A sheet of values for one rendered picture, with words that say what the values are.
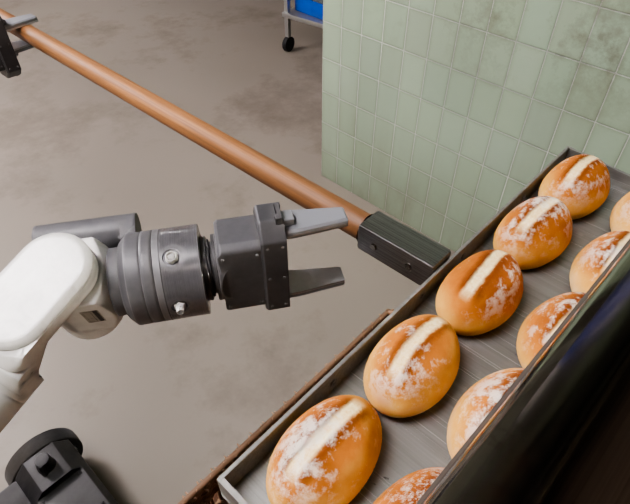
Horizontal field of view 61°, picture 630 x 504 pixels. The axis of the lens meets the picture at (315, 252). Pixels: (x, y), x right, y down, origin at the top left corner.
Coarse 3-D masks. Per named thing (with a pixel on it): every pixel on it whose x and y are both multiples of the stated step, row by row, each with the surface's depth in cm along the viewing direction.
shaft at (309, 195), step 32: (32, 32) 89; (64, 64) 84; (96, 64) 80; (128, 96) 74; (192, 128) 67; (224, 160) 66; (256, 160) 62; (288, 192) 59; (320, 192) 57; (352, 224) 54
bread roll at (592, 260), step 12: (600, 240) 50; (612, 240) 48; (624, 240) 48; (588, 252) 49; (600, 252) 48; (612, 252) 47; (576, 264) 50; (588, 264) 48; (600, 264) 47; (576, 276) 49; (588, 276) 48; (576, 288) 49; (588, 288) 47
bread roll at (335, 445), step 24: (312, 408) 38; (336, 408) 36; (360, 408) 37; (288, 432) 36; (312, 432) 35; (336, 432) 35; (360, 432) 36; (288, 456) 35; (312, 456) 34; (336, 456) 34; (360, 456) 35; (288, 480) 34; (312, 480) 34; (336, 480) 34; (360, 480) 35
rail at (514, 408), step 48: (624, 288) 17; (576, 336) 16; (624, 336) 16; (528, 384) 15; (576, 384) 15; (480, 432) 15; (528, 432) 14; (576, 432) 14; (480, 480) 13; (528, 480) 13
